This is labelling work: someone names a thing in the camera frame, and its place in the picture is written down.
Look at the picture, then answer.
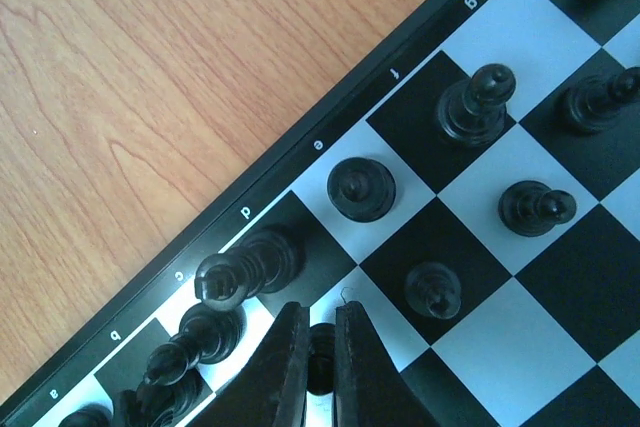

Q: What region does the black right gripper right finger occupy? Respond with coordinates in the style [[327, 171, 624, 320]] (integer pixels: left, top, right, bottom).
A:
[[333, 301, 438, 426]]

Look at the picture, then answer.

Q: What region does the black chess piece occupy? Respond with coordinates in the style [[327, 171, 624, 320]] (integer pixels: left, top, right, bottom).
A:
[[112, 370, 206, 426], [434, 63, 516, 148], [326, 157, 396, 223], [194, 226, 305, 312], [142, 303, 246, 386]]

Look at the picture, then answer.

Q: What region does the black and white chessboard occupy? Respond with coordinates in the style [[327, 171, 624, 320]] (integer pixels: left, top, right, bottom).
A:
[[1, 0, 639, 426]]

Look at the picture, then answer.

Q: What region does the black rook piece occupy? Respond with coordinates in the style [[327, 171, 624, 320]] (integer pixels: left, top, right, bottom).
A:
[[59, 404, 111, 427]]

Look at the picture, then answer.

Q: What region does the black pawn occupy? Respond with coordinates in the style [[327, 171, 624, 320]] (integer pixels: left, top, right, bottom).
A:
[[307, 323, 335, 396], [498, 180, 577, 237], [557, 66, 639, 135], [404, 261, 461, 320]]

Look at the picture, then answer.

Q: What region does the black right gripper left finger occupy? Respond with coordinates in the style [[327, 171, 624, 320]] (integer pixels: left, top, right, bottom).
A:
[[190, 302, 310, 427]]

